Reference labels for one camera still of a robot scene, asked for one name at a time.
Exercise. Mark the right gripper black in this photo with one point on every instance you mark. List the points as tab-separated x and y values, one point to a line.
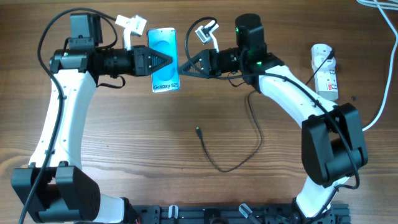
204	57

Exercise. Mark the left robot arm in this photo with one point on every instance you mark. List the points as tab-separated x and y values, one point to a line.
53	187

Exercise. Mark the white charger plug adapter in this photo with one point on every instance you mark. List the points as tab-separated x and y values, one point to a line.
319	53

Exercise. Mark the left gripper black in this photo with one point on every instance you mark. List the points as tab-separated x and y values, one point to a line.
140	67

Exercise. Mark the white power strip socket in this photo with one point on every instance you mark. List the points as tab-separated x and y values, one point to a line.
326	82

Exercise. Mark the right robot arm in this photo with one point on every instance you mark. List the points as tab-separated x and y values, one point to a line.
333	145

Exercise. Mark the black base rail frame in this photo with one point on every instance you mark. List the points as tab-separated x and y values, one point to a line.
266	214

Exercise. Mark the blue Galaxy smartphone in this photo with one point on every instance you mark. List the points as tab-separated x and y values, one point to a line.
166	77

